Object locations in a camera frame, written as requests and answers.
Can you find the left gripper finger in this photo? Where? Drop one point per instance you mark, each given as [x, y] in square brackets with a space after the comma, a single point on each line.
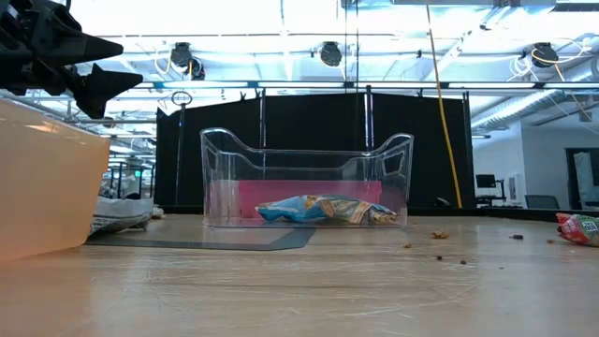
[89, 47]
[105, 86]

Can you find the red green granola bar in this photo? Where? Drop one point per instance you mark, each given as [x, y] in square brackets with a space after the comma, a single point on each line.
[578, 229]

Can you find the black ceiling spotlight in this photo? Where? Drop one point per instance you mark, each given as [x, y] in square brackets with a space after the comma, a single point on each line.
[545, 54]
[181, 55]
[331, 54]

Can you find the black metal rack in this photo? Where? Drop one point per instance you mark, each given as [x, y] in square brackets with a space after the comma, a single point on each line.
[128, 180]

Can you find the orange plastic bin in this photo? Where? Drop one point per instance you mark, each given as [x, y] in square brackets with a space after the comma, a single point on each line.
[47, 187]

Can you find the black backdrop with stand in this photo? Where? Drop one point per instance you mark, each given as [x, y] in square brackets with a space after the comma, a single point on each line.
[318, 117]

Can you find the black bordered mesh mat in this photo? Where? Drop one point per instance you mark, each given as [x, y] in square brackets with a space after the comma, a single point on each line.
[290, 238]

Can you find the clear plastic bin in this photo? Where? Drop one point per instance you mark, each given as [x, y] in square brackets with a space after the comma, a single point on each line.
[402, 196]

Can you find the black computer monitor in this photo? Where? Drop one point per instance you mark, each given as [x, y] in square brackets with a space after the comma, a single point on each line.
[486, 180]

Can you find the dark office chair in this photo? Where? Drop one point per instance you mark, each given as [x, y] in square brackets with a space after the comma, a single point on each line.
[543, 201]

